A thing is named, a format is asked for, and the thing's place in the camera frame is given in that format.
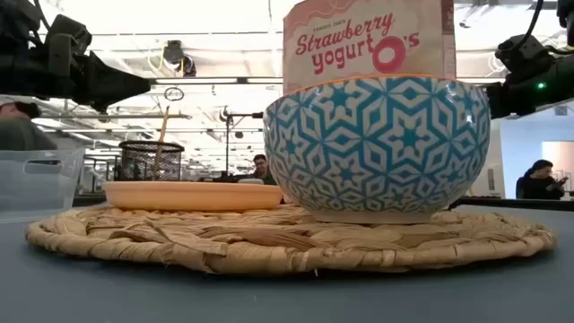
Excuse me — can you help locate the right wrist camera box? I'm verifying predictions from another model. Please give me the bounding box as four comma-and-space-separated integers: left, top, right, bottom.
495, 34, 557, 76

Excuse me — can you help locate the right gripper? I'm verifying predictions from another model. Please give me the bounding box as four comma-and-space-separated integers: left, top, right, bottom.
486, 56, 574, 120

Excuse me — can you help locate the black ceiling cable reel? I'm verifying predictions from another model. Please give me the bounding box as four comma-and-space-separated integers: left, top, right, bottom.
161, 39, 197, 77

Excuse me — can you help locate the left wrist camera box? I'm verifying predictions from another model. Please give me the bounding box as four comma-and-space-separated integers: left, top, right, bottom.
44, 14, 93, 78

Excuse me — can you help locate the blue patterned bowl orange inside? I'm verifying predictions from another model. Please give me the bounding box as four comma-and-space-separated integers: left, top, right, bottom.
263, 74, 492, 225

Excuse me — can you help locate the black pole stand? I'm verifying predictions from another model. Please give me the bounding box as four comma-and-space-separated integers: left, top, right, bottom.
218, 106, 265, 180

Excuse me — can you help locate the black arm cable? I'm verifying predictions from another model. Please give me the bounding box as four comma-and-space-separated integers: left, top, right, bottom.
526, 0, 546, 46

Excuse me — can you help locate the peach round plate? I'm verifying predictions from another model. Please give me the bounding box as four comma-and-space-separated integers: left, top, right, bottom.
101, 180, 284, 213

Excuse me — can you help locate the round woven straw placemat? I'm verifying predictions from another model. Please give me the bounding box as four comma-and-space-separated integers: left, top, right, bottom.
25, 204, 558, 275

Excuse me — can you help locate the long ceiling light rail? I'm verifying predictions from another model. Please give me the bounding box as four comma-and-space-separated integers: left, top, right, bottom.
150, 76, 506, 86

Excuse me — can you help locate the pink strawberry yogurt cereal box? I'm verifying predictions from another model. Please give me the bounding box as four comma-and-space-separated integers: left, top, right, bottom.
282, 0, 457, 95

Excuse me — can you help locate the clear plastic container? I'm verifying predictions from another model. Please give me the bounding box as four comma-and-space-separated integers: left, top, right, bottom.
0, 147, 86, 224

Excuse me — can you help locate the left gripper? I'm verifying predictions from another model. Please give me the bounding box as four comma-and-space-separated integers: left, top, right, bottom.
0, 51, 152, 113

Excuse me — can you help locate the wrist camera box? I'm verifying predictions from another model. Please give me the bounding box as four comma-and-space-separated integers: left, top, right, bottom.
44, 14, 93, 78
495, 34, 557, 76

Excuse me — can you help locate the black mesh utensil cup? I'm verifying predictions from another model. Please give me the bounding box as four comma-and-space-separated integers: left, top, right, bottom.
117, 140, 186, 182

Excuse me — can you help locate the person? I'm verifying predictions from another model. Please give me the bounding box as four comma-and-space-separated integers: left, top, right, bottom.
0, 100, 58, 152
250, 153, 278, 187
515, 159, 570, 201

